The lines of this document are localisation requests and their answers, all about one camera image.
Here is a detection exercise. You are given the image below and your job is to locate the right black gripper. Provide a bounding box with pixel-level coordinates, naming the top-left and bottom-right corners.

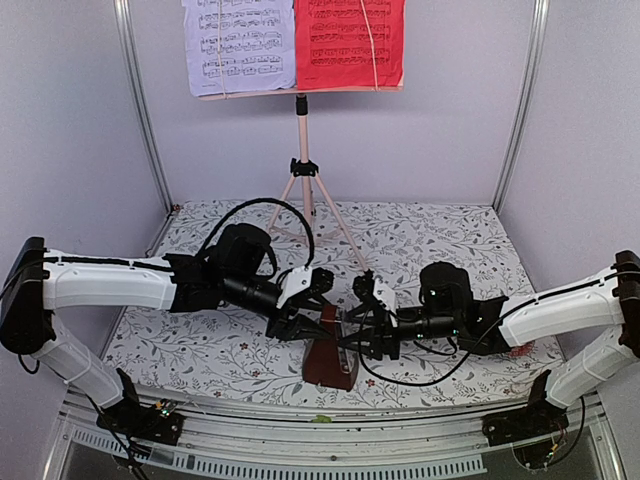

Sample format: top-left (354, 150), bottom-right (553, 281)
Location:
top-left (338, 302), bottom-right (460, 361)

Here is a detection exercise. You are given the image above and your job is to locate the brown wooden metronome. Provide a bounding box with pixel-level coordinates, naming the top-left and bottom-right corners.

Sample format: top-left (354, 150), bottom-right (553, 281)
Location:
top-left (302, 305), bottom-right (360, 392)

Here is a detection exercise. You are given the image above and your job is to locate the pink music stand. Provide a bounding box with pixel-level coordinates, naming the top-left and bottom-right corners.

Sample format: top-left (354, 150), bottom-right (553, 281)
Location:
top-left (195, 0), bottom-right (406, 279)

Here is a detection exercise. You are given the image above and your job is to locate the purple sheet music page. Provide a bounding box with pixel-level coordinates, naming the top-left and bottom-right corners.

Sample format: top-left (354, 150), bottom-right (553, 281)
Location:
top-left (182, 0), bottom-right (296, 97)

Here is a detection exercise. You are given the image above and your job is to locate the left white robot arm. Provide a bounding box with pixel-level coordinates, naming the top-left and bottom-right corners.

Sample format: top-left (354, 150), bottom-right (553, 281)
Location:
top-left (1, 223), bottom-right (334, 434)

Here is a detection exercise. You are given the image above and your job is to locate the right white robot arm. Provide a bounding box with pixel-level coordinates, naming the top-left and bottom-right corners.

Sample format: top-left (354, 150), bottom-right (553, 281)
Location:
top-left (339, 250), bottom-right (639, 436)

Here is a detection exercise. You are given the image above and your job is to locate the floral table mat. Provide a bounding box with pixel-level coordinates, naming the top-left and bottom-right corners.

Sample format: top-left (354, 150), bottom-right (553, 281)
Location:
top-left (105, 202), bottom-right (563, 409)

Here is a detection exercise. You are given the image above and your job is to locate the red patterned egg shaker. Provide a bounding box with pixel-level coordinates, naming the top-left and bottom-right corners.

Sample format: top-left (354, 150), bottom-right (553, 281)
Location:
top-left (509, 343), bottom-right (534, 358)

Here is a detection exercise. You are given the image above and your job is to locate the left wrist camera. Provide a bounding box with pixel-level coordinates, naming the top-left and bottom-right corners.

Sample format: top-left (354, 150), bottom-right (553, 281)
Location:
top-left (276, 267), bottom-right (334, 309)

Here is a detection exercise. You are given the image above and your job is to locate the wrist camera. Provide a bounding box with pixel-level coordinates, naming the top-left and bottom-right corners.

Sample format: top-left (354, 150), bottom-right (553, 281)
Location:
top-left (276, 267), bottom-right (334, 309)
top-left (352, 271), bottom-right (397, 314)

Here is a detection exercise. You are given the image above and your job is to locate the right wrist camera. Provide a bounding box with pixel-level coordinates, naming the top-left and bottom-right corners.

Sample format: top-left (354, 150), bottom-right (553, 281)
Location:
top-left (352, 271), bottom-right (397, 314)

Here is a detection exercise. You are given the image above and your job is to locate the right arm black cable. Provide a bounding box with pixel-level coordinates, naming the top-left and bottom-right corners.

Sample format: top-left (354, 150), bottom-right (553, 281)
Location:
top-left (358, 294), bottom-right (531, 387)

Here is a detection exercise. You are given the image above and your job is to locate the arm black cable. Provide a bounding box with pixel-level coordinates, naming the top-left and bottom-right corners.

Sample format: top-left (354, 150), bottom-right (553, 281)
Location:
top-left (358, 294), bottom-right (531, 387)
top-left (201, 197), bottom-right (316, 274)

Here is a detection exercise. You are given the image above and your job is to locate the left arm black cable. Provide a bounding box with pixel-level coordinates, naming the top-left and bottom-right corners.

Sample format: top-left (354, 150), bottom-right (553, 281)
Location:
top-left (201, 197), bottom-right (316, 274)

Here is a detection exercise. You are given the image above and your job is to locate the aluminium front rail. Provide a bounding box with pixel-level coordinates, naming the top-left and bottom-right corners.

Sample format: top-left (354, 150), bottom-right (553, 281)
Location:
top-left (43, 390), bottom-right (626, 479)

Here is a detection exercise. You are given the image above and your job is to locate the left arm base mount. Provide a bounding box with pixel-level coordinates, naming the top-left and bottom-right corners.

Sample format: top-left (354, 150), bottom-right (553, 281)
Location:
top-left (96, 399), bottom-right (185, 446)

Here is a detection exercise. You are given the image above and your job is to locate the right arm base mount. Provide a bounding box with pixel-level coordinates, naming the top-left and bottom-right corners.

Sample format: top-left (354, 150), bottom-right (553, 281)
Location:
top-left (482, 401), bottom-right (569, 446)

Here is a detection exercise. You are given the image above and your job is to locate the right metal frame post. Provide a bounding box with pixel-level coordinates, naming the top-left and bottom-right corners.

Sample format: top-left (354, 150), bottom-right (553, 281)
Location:
top-left (492, 0), bottom-right (550, 214)

